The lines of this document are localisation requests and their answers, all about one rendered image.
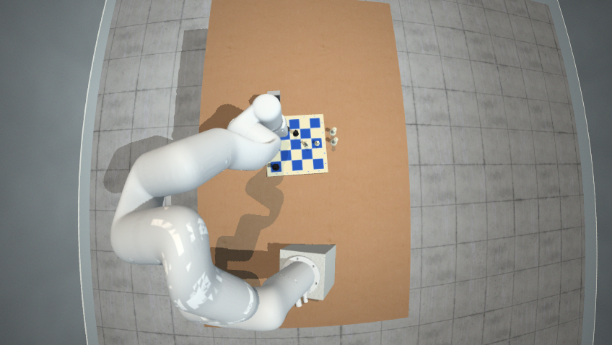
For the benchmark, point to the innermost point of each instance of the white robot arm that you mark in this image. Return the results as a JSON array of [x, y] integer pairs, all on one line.
[[176, 236]]

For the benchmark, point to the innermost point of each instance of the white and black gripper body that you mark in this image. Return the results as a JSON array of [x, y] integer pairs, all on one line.
[[283, 131]]

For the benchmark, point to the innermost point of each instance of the blue and cream chessboard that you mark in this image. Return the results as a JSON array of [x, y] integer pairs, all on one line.
[[295, 159]]

